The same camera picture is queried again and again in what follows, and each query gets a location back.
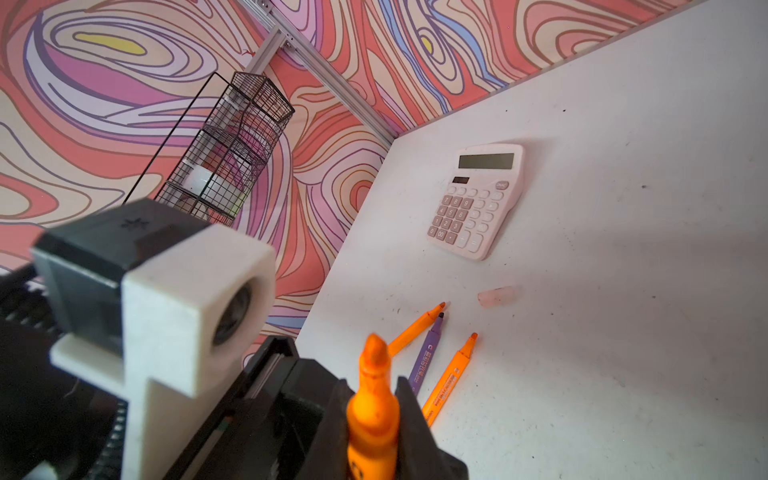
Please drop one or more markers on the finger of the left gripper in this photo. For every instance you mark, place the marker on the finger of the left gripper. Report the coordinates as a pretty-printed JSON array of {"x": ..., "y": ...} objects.
[
  {"x": 327, "y": 458},
  {"x": 418, "y": 456}
]

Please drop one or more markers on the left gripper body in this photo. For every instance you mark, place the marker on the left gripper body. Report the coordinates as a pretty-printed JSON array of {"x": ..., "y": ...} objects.
[{"x": 264, "y": 425}]

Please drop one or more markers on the orange marker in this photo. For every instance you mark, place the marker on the orange marker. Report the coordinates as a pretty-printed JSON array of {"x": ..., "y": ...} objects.
[
  {"x": 448, "y": 380},
  {"x": 424, "y": 322},
  {"x": 373, "y": 416}
]

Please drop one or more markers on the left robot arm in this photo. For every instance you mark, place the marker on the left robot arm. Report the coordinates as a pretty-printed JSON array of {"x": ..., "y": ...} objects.
[{"x": 47, "y": 415}]

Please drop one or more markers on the purple marker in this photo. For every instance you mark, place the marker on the purple marker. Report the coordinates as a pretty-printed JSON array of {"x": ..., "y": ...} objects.
[{"x": 425, "y": 355}]

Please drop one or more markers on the pink calculator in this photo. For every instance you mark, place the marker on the pink calculator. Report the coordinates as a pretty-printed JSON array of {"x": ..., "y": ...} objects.
[{"x": 486, "y": 185}]

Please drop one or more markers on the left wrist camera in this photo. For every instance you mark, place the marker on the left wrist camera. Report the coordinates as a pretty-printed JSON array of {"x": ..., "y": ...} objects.
[{"x": 157, "y": 308}]

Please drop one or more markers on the black wire basket left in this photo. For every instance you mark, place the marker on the black wire basket left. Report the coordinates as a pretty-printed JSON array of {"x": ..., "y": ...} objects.
[{"x": 231, "y": 126}]

